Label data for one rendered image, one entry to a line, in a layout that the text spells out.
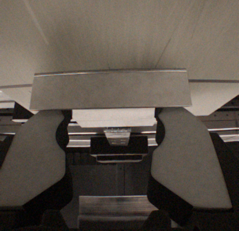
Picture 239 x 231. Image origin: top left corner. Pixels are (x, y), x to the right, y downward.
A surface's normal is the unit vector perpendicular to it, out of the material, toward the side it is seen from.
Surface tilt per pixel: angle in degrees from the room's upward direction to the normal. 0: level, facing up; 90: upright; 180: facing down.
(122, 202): 90
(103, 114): 0
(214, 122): 90
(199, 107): 0
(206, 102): 0
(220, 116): 90
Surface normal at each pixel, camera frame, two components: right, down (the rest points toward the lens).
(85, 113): 0.02, 0.96
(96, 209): -0.02, -0.29
